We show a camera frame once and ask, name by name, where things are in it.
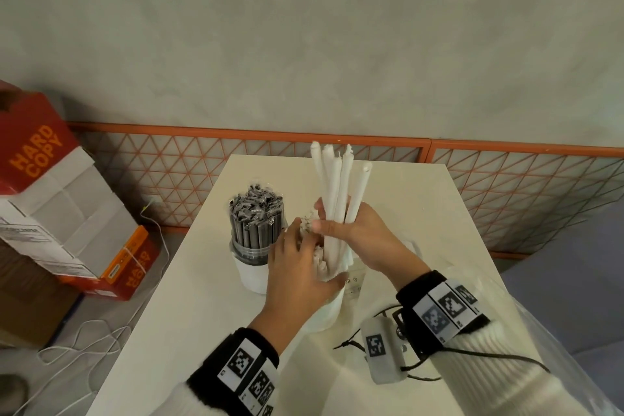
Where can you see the person's left hand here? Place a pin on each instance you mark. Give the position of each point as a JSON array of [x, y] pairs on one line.
[[292, 289]]

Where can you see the person's right hand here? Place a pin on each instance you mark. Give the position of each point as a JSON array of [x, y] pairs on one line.
[[375, 245]]

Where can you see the person's right thumb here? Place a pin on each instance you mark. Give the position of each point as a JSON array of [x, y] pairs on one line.
[[331, 228]]

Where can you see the person's left thumb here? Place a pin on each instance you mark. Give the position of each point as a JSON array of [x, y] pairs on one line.
[[334, 284]]

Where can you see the person's right forearm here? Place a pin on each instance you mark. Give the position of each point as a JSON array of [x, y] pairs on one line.
[[507, 372]]

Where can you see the bundle of white wrapped straws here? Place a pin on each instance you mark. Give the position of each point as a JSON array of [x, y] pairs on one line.
[[319, 265]]

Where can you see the white plastic cup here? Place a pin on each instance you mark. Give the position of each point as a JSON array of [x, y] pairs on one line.
[[326, 308]]

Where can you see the bundle of grey wrapped straws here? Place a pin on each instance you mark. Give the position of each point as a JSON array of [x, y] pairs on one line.
[[256, 218]]

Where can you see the white cup with clear rim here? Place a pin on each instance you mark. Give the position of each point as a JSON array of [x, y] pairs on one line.
[[251, 274]]

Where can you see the black wristband with markers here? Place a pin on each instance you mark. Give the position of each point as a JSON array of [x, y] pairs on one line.
[[239, 367], [441, 311]]

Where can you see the orange lattice fence panel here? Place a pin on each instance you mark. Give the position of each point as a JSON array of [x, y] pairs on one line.
[[526, 196], [185, 172]]

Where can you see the blue grey upholstered seat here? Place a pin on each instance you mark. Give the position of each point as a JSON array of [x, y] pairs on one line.
[[575, 284]]

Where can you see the red and white cardboard box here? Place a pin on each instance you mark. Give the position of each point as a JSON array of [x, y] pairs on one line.
[[63, 206]]

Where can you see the brown cardboard box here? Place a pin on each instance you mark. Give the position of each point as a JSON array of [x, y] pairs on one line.
[[29, 303]]

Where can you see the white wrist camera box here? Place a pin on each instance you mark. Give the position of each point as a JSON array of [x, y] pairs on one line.
[[382, 350]]

